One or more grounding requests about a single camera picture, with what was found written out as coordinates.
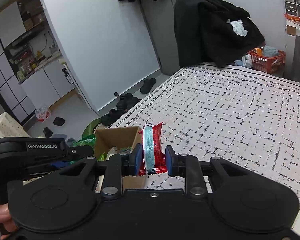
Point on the brown cardboard box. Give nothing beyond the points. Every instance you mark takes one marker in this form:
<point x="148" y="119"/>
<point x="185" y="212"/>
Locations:
<point x="124" y="138"/>

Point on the green leaf floor rug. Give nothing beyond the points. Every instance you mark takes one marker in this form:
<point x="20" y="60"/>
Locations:
<point x="89" y="130"/>

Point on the long white cake packet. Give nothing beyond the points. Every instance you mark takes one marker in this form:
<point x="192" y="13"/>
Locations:
<point x="111" y="152"/>

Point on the white kitchen cabinet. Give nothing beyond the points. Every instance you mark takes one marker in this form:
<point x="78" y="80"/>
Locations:
<point x="42" y="87"/>

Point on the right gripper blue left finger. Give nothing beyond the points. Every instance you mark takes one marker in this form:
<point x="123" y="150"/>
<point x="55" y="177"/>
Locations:
<point x="117" y="167"/>

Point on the grey door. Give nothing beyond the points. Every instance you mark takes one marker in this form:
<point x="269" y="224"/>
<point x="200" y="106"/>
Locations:
<point x="159" y="19"/>

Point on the dotted cream cloth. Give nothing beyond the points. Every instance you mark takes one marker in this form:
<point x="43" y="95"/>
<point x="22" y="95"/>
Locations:
<point x="9" y="127"/>

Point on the water bottle pack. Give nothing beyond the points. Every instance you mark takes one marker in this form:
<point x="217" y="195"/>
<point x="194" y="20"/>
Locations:
<point x="42" y="113"/>

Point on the red teal snack packet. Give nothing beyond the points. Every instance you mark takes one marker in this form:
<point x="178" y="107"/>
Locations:
<point x="153" y="159"/>

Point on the red plastic basket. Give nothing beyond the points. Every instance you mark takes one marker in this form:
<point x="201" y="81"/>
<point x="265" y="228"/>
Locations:
<point x="267" y="65"/>

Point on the person's left hand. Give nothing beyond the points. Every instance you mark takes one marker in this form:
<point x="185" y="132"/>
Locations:
<point x="6" y="219"/>

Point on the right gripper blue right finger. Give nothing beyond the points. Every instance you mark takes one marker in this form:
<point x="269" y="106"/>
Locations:
<point x="188" y="167"/>

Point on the black slipper on floor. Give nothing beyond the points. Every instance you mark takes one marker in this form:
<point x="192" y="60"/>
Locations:
<point x="58" y="121"/>

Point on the white black patterned blanket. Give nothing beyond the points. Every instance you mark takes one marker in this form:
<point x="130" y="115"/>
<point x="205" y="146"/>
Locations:
<point x="244" y="116"/>

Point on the white desk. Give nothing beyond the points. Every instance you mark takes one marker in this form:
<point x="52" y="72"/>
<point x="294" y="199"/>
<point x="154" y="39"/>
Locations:
<point x="292" y="64"/>

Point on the black jacket on chair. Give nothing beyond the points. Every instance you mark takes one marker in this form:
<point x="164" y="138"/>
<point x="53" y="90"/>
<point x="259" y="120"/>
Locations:
<point x="213" y="31"/>

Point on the pile of black shoes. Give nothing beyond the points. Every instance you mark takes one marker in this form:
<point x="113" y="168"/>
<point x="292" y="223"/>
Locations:
<point x="125" y="103"/>

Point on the black slipper by door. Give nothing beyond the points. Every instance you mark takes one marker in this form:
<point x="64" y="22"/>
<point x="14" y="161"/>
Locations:
<point x="147" y="85"/>

